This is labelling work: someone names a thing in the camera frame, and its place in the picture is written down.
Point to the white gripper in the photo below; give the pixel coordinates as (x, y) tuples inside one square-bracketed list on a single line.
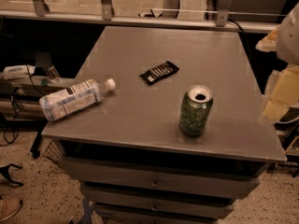
[(290, 41)]

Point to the green soda can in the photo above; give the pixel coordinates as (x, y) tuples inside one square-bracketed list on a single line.
[(195, 108)]

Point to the black rxbar chocolate wrapper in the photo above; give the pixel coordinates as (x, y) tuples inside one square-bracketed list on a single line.
[(159, 72)]

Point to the grey drawer cabinet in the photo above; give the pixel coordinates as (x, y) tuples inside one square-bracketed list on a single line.
[(129, 154)]

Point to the small clear water bottle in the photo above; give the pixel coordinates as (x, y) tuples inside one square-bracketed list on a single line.
[(52, 74)]

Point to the plastic bottle with white label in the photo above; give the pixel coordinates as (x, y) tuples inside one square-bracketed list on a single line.
[(62, 103)]

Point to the white wipes packet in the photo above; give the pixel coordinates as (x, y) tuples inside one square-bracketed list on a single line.
[(17, 71)]

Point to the brown shoe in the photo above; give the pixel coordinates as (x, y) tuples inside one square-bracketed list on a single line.
[(9, 208)]

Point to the metal railing frame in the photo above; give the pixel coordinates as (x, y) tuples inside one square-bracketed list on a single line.
[(256, 16)]

